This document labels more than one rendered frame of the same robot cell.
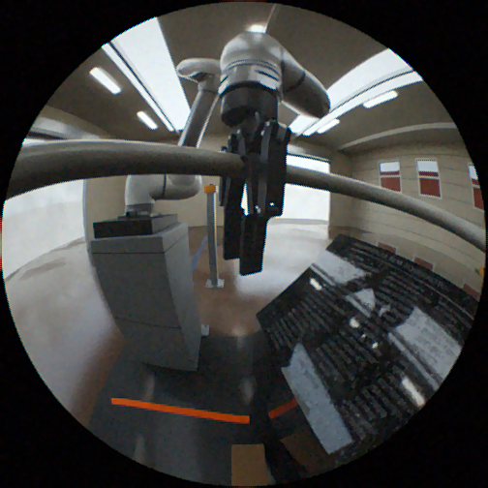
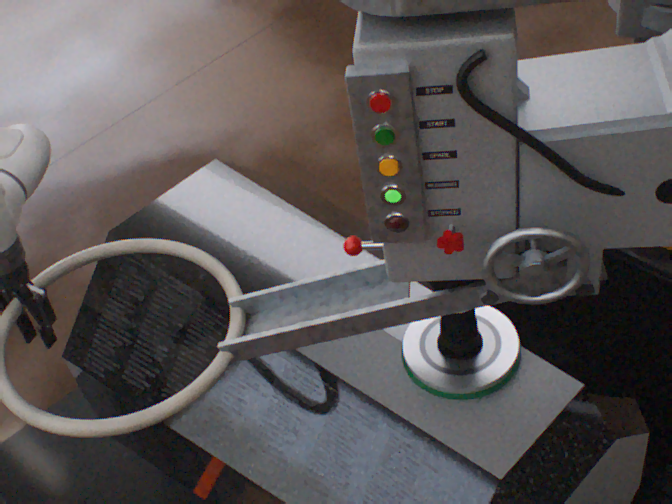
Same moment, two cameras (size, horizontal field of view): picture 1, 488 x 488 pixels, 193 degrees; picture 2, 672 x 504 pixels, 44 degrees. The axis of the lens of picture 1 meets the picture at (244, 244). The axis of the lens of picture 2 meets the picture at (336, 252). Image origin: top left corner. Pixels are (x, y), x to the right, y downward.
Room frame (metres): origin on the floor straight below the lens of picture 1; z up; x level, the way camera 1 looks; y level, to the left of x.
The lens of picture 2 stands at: (-1.21, 0.14, 2.06)
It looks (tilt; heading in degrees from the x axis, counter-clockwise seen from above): 43 degrees down; 327
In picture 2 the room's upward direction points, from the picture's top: 12 degrees counter-clockwise
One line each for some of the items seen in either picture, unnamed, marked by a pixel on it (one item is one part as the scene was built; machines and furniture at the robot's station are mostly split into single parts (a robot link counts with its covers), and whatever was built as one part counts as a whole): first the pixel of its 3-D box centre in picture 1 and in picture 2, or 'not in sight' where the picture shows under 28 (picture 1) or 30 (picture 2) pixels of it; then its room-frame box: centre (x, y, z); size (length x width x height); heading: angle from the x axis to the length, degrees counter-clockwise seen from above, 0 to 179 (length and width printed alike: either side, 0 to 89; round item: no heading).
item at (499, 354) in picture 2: not in sight; (460, 345); (-0.47, -0.56, 0.84); 0.21 x 0.21 x 0.01
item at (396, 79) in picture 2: not in sight; (389, 159); (-0.50, -0.43, 1.37); 0.08 x 0.03 x 0.28; 44
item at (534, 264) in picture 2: not in sight; (533, 249); (-0.64, -0.55, 1.20); 0.15 x 0.10 x 0.15; 44
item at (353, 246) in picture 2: not in sight; (367, 245); (-0.42, -0.42, 1.17); 0.08 x 0.03 x 0.03; 44
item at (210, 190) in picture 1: (211, 237); not in sight; (1.65, 0.33, 0.54); 0.20 x 0.20 x 1.09; 3
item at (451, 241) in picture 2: not in sight; (450, 235); (-0.56, -0.47, 1.24); 0.04 x 0.04 x 0.04; 44
